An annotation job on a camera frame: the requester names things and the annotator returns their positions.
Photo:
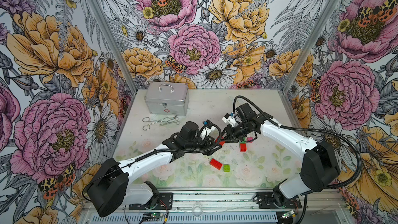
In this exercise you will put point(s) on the aluminium frame post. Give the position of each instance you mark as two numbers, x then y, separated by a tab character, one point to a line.
100	16
315	32

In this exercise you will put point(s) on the steel forceps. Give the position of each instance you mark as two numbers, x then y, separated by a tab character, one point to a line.
148	125

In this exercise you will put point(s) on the aluminium frame post right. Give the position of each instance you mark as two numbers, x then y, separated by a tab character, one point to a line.
315	32

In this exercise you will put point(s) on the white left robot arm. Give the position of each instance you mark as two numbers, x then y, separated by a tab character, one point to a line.
108	189

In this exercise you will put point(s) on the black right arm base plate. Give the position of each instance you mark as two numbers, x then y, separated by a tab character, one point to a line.
267	200

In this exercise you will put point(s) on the long red lego brick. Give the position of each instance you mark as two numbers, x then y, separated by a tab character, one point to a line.
216	164

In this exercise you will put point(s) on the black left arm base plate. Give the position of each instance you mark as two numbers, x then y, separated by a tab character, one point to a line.
161	201

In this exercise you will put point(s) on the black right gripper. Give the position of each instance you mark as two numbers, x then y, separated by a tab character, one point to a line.
231	135

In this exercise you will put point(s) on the steel surgical scissors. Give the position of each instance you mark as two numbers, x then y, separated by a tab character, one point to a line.
165	119

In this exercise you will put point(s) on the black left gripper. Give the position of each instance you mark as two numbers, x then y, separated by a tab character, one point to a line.
206	143

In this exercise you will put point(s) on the aluminium frame post left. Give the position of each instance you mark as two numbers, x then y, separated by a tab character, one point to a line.
100	16

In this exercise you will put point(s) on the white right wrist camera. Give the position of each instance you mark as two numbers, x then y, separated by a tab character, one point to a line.
230	119

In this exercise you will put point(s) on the white vented cable duct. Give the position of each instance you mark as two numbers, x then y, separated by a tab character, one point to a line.
187	218

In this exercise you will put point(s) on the aluminium front rail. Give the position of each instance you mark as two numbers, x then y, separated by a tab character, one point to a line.
241	199

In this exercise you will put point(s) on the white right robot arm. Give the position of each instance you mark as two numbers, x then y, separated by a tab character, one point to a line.
319	162

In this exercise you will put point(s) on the lime green lego brick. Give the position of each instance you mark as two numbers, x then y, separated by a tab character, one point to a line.
226	168

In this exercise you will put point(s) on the silver metal case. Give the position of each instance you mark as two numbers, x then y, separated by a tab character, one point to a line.
167	98

